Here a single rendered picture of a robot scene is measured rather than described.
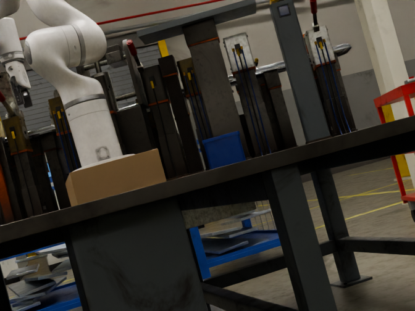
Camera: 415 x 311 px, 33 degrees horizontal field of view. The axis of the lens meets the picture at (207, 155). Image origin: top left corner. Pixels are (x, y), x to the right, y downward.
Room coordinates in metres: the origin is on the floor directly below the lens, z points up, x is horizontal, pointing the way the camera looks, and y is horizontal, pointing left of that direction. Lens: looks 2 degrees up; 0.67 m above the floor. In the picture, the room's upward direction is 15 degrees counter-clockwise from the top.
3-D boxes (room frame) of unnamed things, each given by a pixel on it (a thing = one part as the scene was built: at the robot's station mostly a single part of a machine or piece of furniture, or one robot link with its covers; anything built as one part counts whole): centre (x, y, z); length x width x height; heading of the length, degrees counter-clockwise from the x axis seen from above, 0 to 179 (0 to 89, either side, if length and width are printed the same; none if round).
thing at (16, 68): (2.52, 0.59, 1.23); 0.10 x 0.07 x 0.11; 176
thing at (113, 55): (2.29, 0.24, 0.95); 0.18 x 0.13 x 0.49; 86
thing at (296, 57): (2.12, -0.34, 0.92); 0.08 x 0.08 x 0.44; 86
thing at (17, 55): (2.51, 0.59, 1.29); 0.09 x 0.08 x 0.03; 176
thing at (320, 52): (2.27, -0.45, 0.88); 0.12 x 0.07 x 0.36; 176
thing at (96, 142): (1.97, 0.29, 0.88); 0.19 x 0.19 x 0.18
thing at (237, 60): (2.29, -0.19, 0.90); 0.13 x 0.08 x 0.41; 176
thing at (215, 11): (2.14, -0.08, 1.16); 0.37 x 0.14 x 0.02; 86
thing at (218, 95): (2.14, -0.08, 0.92); 0.10 x 0.08 x 0.45; 86
